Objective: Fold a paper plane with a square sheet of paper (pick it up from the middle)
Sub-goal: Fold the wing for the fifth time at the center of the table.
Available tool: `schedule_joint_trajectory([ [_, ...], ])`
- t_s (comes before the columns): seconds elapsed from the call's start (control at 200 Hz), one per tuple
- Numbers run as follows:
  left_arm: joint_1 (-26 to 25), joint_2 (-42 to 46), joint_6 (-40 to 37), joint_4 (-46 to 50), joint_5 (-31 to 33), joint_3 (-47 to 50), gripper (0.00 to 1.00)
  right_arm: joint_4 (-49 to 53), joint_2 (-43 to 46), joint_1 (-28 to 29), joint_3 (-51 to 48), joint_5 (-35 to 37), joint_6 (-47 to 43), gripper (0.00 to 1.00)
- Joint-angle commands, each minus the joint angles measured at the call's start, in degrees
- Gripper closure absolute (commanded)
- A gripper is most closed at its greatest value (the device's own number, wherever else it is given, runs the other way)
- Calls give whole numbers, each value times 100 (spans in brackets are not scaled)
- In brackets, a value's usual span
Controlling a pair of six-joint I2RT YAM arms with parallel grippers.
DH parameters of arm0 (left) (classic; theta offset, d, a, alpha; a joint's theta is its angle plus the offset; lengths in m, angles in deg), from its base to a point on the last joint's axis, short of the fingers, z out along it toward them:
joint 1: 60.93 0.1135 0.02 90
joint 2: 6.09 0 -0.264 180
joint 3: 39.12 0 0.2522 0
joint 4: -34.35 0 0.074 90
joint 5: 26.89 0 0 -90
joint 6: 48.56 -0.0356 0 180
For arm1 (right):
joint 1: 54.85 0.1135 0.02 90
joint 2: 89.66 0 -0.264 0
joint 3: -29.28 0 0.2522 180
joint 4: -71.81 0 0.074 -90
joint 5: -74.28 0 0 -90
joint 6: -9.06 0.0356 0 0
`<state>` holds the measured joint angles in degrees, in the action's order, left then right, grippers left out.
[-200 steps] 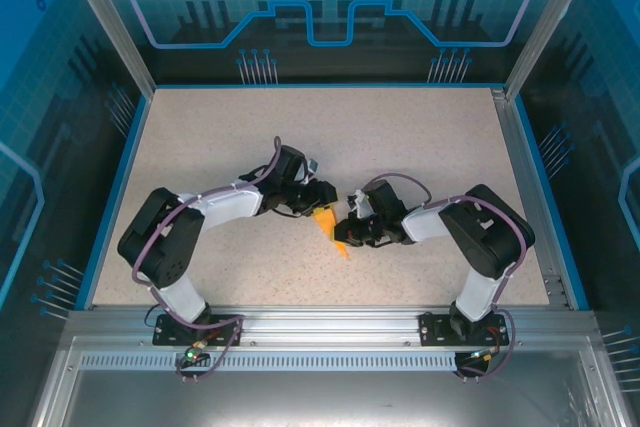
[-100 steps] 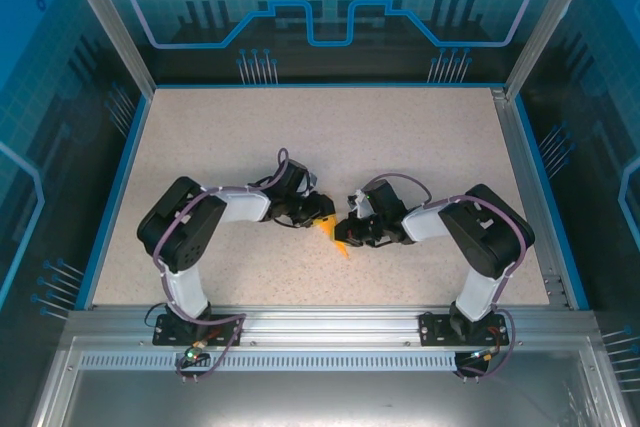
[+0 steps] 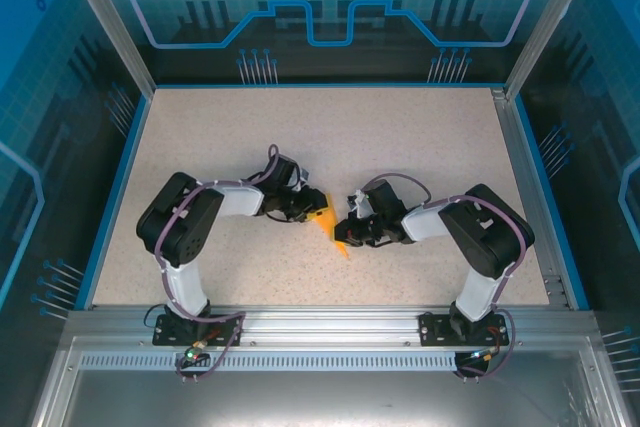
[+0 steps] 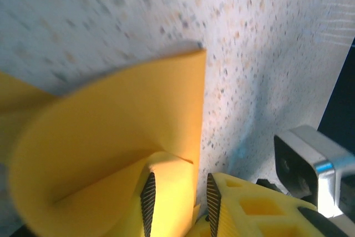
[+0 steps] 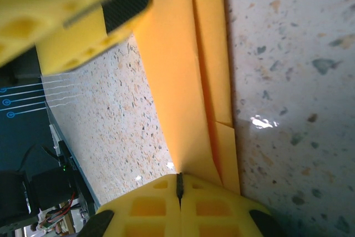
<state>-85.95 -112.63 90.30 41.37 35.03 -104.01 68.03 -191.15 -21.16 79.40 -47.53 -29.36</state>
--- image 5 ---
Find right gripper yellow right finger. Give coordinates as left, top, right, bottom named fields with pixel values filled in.
left=180, top=174, right=272, bottom=237

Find left arm power connector wires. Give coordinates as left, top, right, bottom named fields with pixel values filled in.
left=41, top=192, right=78, bottom=231

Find orange cloth piece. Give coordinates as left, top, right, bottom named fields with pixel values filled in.
left=133, top=0, right=242, bottom=196

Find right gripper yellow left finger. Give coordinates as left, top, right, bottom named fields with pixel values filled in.
left=95, top=173, right=182, bottom=237

